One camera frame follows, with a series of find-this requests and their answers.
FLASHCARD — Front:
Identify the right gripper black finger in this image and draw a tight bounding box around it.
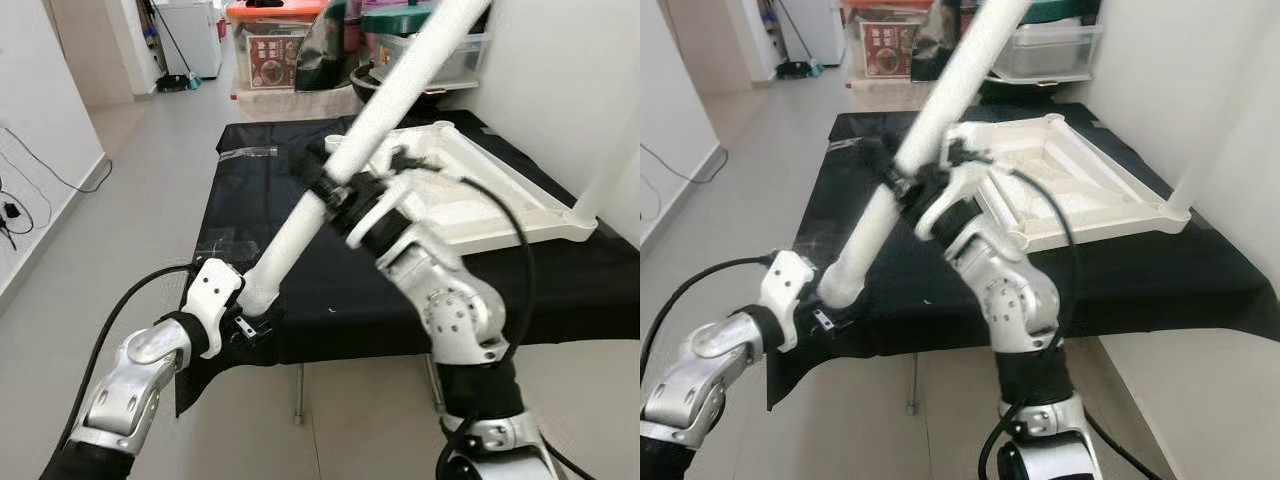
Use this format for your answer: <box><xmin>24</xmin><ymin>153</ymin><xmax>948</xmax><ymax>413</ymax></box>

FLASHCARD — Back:
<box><xmin>868</xmin><ymin>140</ymin><xmax>912</xmax><ymax>191</ymax></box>
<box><xmin>295</xmin><ymin>145</ymin><xmax>337</xmax><ymax>197</ymax></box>

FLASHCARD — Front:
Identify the white plastic children table top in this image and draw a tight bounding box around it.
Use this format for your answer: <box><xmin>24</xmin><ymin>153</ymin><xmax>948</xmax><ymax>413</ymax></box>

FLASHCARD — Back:
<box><xmin>945</xmin><ymin>113</ymin><xmax>1193</xmax><ymax>253</ymax></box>
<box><xmin>325</xmin><ymin>122</ymin><xmax>599</xmax><ymax>251</ymax></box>

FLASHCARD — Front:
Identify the black tablecloth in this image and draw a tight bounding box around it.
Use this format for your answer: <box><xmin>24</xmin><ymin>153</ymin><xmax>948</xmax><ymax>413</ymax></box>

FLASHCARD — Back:
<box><xmin>765</xmin><ymin>103</ymin><xmax>1280</xmax><ymax>411</ymax></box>
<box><xmin>175</xmin><ymin>108</ymin><xmax>640</xmax><ymax>416</ymax></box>

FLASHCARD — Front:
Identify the beige low platform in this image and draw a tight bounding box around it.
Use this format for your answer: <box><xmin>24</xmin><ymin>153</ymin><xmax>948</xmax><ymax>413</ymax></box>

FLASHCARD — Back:
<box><xmin>232</xmin><ymin>85</ymin><xmax>361</xmax><ymax>123</ymax></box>
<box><xmin>848</xmin><ymin>78</ymin><xmax>941</xmax><ymax>113</ymax></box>

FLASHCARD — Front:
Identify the clear tape patch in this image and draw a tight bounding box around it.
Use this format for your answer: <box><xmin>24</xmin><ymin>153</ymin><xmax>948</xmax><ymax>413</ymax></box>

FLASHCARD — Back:
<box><xmin>205</xmin><ymin>230</ymin><xmax>251</xmax><ymax>261</ymax></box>

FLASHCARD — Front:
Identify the black wok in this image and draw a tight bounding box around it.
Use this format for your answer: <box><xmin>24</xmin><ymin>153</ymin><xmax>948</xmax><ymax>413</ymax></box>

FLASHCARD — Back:
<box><xmin>975</xmin><ymin>75</ymin><xmax>1061</xmax><ymax>101</ymax></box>
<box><xmin>350</xmin><ymin>62</ymin><xmax>451</xmax><ymax>101</ymax></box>

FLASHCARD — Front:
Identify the storage box with orange lid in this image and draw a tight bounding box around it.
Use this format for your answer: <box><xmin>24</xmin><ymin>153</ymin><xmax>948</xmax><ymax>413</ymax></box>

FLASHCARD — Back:
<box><xmin>840</xmin><ymin>0</ymin><xmax>926</xmax><ymax>81</ymax></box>
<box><xmin>225</xmin><ymin>0</ymin><xmax>326</xmax><ymax>91</ymax></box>

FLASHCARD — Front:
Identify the black plastic bag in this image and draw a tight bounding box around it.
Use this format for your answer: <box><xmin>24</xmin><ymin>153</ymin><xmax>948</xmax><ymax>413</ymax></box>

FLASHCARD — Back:
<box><xmin>295</xmin><ymin>0</ymin><xmax>351</xmax><ymax>93</ymax></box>
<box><xmin>910</xmin><ymin>0</ymin><xmax>966</xmax><ymax>83</ymax></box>

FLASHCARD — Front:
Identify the black floor mop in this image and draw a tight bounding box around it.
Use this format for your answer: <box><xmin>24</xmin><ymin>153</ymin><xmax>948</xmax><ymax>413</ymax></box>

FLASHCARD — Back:
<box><xmin>150</xmin><ymin>0</ymin><xmax>203</xmax><ymax>93</ymax></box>
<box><xmin>778</xmin><ymin>0</ymin><xmax>826</xmax><ymax>79</ymax></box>

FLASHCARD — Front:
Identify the white appliance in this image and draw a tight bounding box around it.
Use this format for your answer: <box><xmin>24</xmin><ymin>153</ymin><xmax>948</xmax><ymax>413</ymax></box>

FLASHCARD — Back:
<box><xmin>775</xmin><ymin>0</ymin><xmax>846</xmax><ymax>66</ymax></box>
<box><xmin>155</xmin><ymin>0</ymin><xmax>223</xmax><ymax>79</ymax></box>

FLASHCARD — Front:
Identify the green pot lid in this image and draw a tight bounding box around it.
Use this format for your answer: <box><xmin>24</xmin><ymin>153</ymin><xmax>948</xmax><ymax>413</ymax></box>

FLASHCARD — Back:
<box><xmin>1025</xmin><ymin>0</ymin><xmax>1101</xmax><ymax>26</ymax></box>
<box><xmin>362</xmin><ymin>0</ymin><xmax>441</xmax><ymax>33</ymax></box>

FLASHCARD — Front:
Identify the clear plastic storage box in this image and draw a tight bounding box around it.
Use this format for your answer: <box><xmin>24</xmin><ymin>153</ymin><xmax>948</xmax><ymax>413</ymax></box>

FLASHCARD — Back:
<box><xmin>990</xmin><ymin>22</ymin><xmax>1103</xmax><ymax>83</ymax></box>
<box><xmin>375</xmin><ymin>30</ymin><xmax>493</xmax><ymax>86</ymax></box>

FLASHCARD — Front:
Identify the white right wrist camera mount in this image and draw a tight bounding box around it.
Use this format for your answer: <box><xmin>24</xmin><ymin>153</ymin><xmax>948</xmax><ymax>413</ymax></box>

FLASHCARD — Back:
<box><xmin>345</xmin><ymin>150</ymin><xmax>421</xmax><ymax>251</ymax></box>
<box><xmin>915</xmin><ymin>150</ymin><xmax>1001</xmax><ymax>241</ymax></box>

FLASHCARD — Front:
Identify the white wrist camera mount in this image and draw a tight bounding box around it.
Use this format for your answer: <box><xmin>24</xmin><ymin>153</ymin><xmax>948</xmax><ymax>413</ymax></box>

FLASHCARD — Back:
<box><xmin>185</xmin><ymin>258</ymin><xmax>244</xmax><ymax>336</ymax></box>
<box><xmin>758</xmin><ymin>250</ymin><xmax>816</xmax><ymax>351</ymax></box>
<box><xmin>345</xmin><ymin>150</ymin><xmax>421</xmax><ymax>251</ymax></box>
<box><xmin>915</xmin><ymin>150</ymin><xmax>1001</xmax><ymax>241</ymax></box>

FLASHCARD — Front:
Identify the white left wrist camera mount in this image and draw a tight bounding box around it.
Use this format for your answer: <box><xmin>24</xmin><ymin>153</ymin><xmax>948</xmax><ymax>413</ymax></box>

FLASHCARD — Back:
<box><xmin>758</xmin><ymin>250</ymin><xmax>816</xmax><ymax>351</ymax></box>
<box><xmin>185</xmin><ymin>258</ymin><xmax>244</xmax><ymax>336</ymax></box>

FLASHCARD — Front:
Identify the black wall cable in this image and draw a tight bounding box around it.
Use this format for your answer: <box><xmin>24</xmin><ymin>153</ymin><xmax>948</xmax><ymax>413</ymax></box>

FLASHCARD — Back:
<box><xmin>640</xmin><ymin>145</ymin><xmax>726</xmax><ymax>186</ymax></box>
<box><xmin>0</xmin><ymin>125</ymin><xmax>113</xmax><ymax>251</ymax></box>

